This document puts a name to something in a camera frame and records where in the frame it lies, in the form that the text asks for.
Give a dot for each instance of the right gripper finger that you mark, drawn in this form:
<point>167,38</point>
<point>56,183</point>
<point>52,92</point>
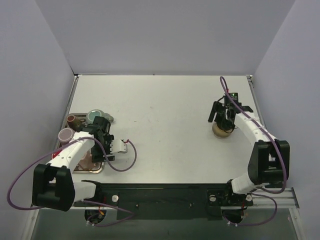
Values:
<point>213,112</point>
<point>246,108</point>

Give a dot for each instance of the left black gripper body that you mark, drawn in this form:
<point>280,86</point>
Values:
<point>100,146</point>

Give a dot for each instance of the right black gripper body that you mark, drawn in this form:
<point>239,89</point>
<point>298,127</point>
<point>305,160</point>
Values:
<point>225,110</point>

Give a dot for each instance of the tan yellow mug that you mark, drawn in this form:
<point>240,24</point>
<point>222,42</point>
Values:
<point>219,133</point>

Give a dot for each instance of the green glazed mug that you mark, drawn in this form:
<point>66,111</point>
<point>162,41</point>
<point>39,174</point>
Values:
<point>90,116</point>

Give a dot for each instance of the brown mug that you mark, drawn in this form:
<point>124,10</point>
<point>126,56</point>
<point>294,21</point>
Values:
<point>74,122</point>

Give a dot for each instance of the mauve pink mug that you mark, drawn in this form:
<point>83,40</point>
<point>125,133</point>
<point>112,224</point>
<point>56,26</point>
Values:
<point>65,135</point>

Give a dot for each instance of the red mug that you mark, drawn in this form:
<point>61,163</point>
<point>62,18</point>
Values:
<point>55,154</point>

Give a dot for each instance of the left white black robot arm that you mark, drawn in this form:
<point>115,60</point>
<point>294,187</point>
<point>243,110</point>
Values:
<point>53,184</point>

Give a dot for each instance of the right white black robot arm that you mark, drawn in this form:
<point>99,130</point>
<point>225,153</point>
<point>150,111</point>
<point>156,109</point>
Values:
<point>269,162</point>

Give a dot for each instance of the metal tray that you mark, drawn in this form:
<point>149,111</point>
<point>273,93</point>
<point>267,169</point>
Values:
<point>86,164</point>

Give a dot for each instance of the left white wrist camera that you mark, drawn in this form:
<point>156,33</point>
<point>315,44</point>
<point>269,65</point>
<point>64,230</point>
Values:
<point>118,146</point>

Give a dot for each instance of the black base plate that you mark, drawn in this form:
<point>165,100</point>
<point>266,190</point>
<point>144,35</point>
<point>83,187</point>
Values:
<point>170,201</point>

